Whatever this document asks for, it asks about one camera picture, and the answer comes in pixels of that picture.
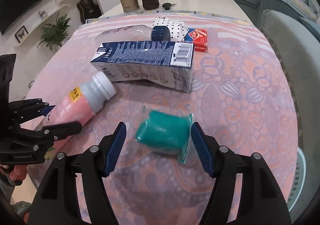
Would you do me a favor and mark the red card box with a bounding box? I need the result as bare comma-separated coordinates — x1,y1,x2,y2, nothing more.
184,28,208,52

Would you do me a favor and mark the light blue plastic basket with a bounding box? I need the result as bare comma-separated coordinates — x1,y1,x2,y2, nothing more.
287,145,308,213

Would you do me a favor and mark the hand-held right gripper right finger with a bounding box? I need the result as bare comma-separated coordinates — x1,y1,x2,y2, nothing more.
190,122,293,225

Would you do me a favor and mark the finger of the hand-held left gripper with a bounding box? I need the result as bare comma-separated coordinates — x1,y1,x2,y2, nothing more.
21,121,83,141
9,98,57,126

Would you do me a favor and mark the person's left hand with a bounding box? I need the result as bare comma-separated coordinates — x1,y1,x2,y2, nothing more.
0,163,27,187

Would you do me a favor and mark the pink floral blanket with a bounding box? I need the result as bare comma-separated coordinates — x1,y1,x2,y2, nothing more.
24,11,299,225

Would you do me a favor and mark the white polka dot wrapper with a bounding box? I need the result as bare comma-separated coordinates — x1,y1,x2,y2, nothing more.
151,16,189,42

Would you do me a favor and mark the blue white milk carton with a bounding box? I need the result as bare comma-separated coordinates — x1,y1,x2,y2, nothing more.
90,41,195,94

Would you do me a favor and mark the pink yogurt bottle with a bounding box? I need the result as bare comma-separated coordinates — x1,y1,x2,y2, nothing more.
41,71,117,145

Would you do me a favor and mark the long white wall shelf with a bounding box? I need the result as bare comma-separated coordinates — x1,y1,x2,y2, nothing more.
16,2,69,44

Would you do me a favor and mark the black acoustic guitar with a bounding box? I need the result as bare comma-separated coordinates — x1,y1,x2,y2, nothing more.
71,0,102,24

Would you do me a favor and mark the clear bottle with blue cap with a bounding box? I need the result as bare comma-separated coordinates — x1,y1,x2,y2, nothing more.
96,25,172,42

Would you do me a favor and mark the framed butterfly specimen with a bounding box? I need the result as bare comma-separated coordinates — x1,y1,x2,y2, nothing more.
14,25,29,43

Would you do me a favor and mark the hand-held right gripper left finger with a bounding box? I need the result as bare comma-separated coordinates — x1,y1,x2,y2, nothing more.
27,122,127,225

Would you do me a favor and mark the green potted plant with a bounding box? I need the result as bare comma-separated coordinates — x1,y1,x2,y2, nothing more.
37,13,72,51

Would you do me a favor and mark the green packet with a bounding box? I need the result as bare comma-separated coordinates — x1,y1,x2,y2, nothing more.
135,110,195,164

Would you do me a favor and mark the blue-grey sofa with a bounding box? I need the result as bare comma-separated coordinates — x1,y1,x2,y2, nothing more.
179,0,320,155

